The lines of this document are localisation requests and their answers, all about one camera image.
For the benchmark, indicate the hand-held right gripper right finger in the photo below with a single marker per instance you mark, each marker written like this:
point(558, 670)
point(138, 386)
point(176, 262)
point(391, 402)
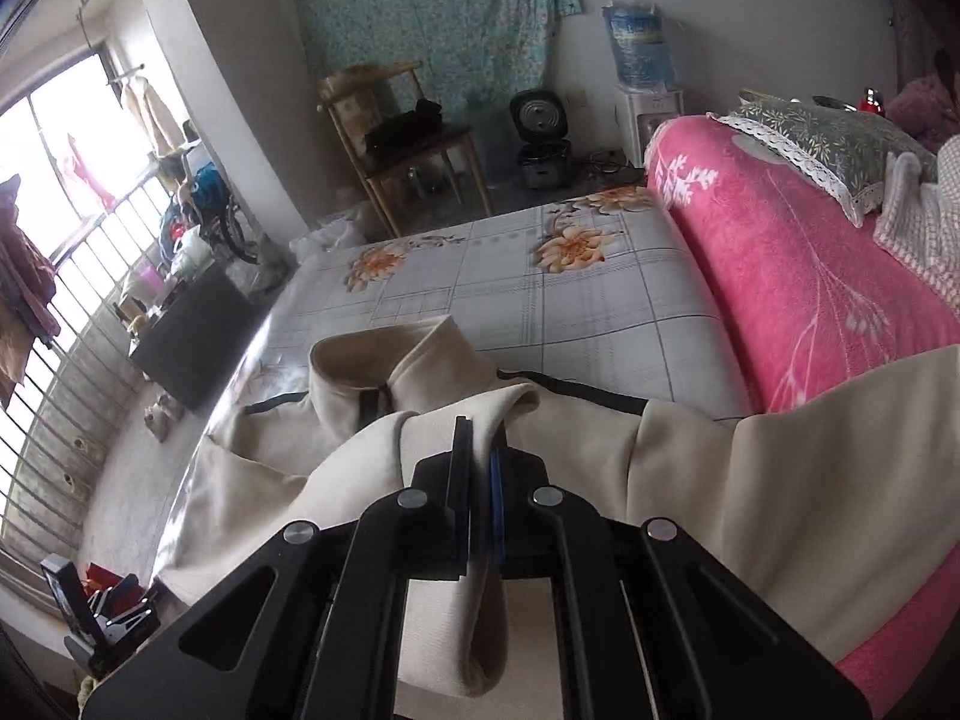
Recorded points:
point(496, 510)

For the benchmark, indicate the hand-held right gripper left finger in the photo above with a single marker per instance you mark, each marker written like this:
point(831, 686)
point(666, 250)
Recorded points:
point(457, 480)

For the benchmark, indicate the cream jacket with black stripes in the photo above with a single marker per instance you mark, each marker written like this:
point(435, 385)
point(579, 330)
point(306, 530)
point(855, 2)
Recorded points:
point(675, 480)

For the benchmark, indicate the clothes pile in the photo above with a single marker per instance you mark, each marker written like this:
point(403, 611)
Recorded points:
point(187, 247)

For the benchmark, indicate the metal window railing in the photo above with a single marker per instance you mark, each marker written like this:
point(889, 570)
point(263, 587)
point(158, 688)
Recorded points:
point(52, 465)

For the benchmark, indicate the beige shoe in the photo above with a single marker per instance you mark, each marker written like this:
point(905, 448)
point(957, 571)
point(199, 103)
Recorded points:
point(157, 426)
point(169, 406)

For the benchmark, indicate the white plastic bag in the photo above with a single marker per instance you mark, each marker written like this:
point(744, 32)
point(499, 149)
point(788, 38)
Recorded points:
point(330, 236)

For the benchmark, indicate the dark cabinet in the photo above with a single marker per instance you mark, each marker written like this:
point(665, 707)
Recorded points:
point(195, 345)

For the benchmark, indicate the brown hanging garment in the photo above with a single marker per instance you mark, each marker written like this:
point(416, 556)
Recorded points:
point(22, 277)

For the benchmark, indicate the black bag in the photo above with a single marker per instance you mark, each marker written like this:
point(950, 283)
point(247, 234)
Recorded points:
point(405, 127)

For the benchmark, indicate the black rice cooker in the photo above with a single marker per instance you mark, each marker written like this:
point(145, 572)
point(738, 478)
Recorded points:
point(540, 120)

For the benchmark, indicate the pink floral blanket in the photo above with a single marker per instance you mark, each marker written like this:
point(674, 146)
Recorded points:
point(787, 277)

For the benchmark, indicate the blue bag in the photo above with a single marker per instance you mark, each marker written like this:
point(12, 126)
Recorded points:
point(210, 187)

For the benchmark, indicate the wooden chair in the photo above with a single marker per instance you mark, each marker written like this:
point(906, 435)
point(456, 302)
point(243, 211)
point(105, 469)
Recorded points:
point(352, 101)

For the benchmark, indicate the white water dispenser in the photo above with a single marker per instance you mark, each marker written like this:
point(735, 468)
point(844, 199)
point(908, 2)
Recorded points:
point(645, 120)

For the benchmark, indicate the red hanging garment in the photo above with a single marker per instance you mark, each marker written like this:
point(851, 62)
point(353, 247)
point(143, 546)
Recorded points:
point(86, 172)

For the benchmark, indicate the blue water bottle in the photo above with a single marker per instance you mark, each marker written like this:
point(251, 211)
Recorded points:
point(637, 45)

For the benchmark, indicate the beige hanging garment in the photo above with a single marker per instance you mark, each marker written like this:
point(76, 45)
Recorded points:
point(154, 116)

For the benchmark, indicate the white checked knit cloth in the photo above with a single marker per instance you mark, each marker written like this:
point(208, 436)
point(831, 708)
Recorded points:
point(915, 225)

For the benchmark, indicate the small red bottle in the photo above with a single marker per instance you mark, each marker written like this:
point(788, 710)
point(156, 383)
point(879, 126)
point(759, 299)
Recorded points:
point(871, 101)

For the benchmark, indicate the teal floral wall cloth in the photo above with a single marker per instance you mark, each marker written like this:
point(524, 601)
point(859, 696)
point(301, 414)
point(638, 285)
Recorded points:
point(450, 15)

